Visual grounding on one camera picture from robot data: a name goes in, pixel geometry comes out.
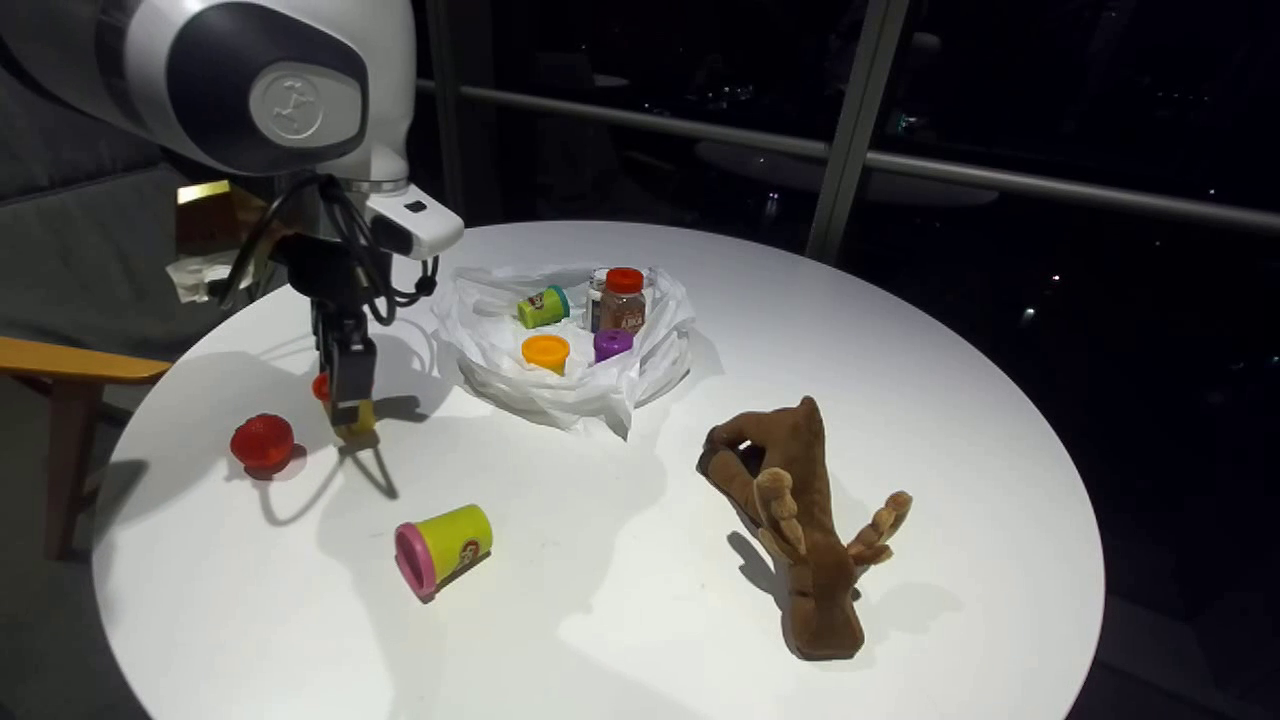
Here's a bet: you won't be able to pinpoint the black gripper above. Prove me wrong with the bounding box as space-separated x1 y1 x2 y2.
273 216 392 453

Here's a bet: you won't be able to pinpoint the grey window post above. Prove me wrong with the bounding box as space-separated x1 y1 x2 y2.
804 0 913 265

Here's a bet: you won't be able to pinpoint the small purple container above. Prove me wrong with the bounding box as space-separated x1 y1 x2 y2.
588 330 640 369

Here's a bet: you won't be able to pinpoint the brown plush reindeer toy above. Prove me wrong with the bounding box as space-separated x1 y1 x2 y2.
691 393 919 665

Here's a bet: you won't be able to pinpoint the grey armchair wooden arms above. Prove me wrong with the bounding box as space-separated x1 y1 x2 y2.
0 66 205 565

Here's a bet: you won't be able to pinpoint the white plastic bag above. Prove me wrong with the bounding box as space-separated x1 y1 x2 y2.
423 255 724 439

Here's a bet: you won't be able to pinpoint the yellow tub orange lid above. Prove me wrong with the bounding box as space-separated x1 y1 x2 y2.
308 369 387 455

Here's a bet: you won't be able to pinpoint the red green ball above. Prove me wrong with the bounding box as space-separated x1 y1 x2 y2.
229 408 313 486

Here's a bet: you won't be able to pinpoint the yellow-green tub pink lid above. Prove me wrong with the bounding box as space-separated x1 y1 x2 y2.
392 500 496 608

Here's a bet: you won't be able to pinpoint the tan wooden mount plate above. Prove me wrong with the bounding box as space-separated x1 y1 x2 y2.
165 175 276 303

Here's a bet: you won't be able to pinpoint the green tub red label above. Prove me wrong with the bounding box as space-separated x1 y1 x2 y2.
514 282 578 331

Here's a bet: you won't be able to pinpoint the grey horizontal window rail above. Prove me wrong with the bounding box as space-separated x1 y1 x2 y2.
423 75 1280 238

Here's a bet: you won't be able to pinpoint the brown spice jar orange lid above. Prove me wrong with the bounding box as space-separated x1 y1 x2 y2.
593 265 648 344

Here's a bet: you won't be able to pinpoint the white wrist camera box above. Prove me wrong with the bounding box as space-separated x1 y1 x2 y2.
359 182 468 265

